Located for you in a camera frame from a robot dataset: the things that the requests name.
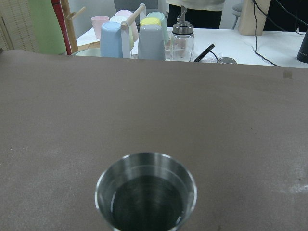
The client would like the steel jigger cup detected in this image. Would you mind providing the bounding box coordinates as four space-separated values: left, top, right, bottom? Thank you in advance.
94 153 197 231

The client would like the grey plastic cup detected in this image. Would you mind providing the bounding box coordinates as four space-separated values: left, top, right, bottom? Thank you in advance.
138 25 165 61

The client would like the glass dispenser jar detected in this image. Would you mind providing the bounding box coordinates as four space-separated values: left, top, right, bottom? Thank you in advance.
170 6 194 62

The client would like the metal jar lid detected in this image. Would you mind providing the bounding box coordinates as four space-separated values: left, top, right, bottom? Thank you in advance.
217 57 237 64

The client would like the blue plastic cup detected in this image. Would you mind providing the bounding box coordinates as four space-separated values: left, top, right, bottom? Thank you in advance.
100 21 123 58

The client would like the white cup rack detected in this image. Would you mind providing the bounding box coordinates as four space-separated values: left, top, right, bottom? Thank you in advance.
121 3 146 58

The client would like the yellow plastic cup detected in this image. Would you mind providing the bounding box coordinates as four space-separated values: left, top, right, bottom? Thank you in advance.
140 17 161 27

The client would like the green plastic cup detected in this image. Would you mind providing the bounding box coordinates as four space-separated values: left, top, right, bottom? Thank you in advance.
146 12 170 45

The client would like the pink plastic cup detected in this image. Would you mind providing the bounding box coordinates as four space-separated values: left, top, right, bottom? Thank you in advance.
91 16 109 39

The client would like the wooden coat stand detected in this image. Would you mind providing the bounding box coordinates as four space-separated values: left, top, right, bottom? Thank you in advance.
60 0 86 53

